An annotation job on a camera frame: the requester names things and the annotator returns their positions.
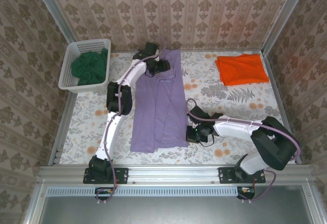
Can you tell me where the purple t-shirt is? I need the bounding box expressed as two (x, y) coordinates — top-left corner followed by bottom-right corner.
(130, 49), (190, 153)

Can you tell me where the green t-shirt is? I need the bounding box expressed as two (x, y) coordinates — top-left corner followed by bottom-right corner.
(71, 48), (108, 86)

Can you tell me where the white plastic basket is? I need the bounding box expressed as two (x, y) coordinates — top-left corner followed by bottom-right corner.
(58, 38), (112, 94)

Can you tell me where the floral table cover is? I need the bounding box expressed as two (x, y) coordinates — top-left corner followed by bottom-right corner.
(60, 51), (297, 165)

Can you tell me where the black electronics box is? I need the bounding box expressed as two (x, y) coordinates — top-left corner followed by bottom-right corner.
(237, 186), (256, 200)
(95, 187), (116, 200)

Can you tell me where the orange t-shirt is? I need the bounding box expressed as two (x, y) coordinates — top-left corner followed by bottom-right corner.
(215, 54), (271, 86)

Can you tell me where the grey metal panel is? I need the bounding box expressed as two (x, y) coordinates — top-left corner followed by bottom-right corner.
(38, 195), (314, 224)

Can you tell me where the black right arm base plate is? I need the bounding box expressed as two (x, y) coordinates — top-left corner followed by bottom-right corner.
(218, 167), (266, 185)

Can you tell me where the aluminium mounting rail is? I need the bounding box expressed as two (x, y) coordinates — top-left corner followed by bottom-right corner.
(38, 164), (311, 186)

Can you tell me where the white slotted cable duct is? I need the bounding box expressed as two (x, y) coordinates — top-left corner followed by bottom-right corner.
(46, 186), (236, 197)

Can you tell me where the aluminium side rail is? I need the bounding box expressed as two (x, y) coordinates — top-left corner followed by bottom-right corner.
(262, 52), (302, 165)
(48, 54), (85, 166)

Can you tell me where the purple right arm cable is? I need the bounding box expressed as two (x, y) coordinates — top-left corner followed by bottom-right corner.
(185, 98), (302, 204)

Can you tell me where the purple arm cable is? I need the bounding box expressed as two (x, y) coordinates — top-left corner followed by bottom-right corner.
(96, 36), (169, 206)
(185, 98), (302, 204)

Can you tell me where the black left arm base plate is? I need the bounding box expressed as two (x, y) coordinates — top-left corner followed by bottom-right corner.
(83, 167), (129, 185)

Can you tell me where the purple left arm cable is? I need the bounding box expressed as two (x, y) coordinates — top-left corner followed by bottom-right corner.
(96, 36), (169, 206)

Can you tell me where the aluminium frame post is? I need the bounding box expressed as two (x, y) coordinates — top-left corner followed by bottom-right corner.
(262, 0), (312, 55)
(30, 0), (84, 57)

